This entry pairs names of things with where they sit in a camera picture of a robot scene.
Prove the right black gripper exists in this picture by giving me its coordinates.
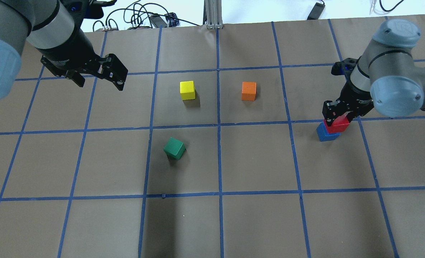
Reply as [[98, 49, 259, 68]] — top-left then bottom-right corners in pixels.
[[322, 59, 374, 126]]

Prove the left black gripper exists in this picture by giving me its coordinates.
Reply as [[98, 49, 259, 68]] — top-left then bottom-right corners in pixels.
[[40, 30, 128, 90]]

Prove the aluminium frame post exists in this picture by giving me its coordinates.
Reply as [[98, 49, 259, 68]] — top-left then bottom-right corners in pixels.
[[203, 0, 223, 30]]

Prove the green block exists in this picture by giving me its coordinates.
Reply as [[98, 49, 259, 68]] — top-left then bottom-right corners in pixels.
[[163, 137, 186, 160]]

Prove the black power adapter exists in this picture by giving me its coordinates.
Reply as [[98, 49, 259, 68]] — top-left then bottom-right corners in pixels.
[[306, 1, 325, 20]]

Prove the red block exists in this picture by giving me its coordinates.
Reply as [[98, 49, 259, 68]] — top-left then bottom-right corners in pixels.
[[324, 114, 350, 134]]

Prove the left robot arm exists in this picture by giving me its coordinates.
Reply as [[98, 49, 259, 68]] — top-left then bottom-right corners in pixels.
[[0, 0, 128, 100]]

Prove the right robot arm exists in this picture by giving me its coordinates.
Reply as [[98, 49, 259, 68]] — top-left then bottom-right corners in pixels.
[[322, 19, 425, 127]]

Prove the blue block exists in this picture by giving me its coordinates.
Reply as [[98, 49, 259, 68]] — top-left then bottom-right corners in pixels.
[[317, 123, 341, 142]]

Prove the yellow block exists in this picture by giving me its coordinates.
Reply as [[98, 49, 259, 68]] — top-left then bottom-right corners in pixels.
[[179, 81, 196, 101]]

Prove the orange block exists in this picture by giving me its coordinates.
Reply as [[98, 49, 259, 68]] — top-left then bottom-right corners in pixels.
[[241, 81, 257, 101]]

